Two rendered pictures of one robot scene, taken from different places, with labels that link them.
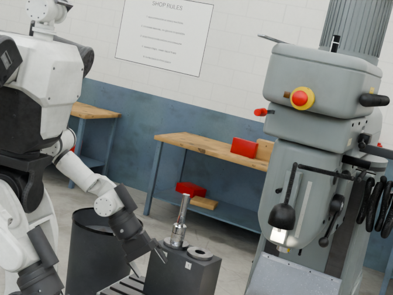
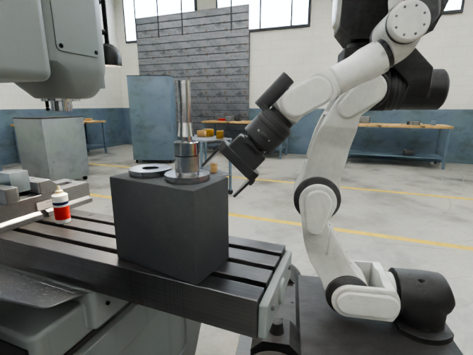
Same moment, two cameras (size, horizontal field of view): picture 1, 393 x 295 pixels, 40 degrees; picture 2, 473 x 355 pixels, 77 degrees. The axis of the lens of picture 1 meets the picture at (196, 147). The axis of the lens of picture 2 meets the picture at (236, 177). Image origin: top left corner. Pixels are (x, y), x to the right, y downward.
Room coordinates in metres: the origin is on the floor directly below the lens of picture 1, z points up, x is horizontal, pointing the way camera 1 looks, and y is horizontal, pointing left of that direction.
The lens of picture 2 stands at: (2.39, 0.08, 1.30)
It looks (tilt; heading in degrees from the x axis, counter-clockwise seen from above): 14 degrees down; 178
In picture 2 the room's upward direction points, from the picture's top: straight up
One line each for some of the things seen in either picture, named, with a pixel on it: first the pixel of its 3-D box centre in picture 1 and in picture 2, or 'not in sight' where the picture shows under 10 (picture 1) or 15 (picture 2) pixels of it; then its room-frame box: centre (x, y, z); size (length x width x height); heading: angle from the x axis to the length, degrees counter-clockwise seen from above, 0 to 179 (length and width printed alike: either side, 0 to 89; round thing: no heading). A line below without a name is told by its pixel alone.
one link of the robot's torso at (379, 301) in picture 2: not in sight; (359, 287); (1.49, 0.53, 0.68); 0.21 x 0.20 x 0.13; 78
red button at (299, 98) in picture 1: (300, 98); not in sight; (1.38, -0.23, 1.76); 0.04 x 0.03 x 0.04; 67
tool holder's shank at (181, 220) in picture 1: (183, 209); (184, 111); (1.81, 0.00, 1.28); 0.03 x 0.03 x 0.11
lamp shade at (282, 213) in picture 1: (283, 214); (108, 54); (1.44, -0.27, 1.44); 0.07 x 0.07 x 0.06
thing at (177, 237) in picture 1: (178, 235); (186, 159); (1.81, 0.00, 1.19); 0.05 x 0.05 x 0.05
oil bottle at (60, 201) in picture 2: not in sight; (60, 203); (1.56, -0.40, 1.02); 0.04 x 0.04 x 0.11
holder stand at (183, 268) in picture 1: (182, 273); (170, 215); (1.79, -0.04, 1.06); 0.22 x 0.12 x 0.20; 59
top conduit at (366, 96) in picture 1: (375, 100); not in sight; (1.59, -0.48, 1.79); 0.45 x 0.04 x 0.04; 157
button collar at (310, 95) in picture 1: (302, 98); not in sight; (1.41, -0.24, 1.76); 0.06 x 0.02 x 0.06; 67
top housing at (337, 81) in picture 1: (326, 82); not in sight; (1.63, -0.34, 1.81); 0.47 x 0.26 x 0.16; 157
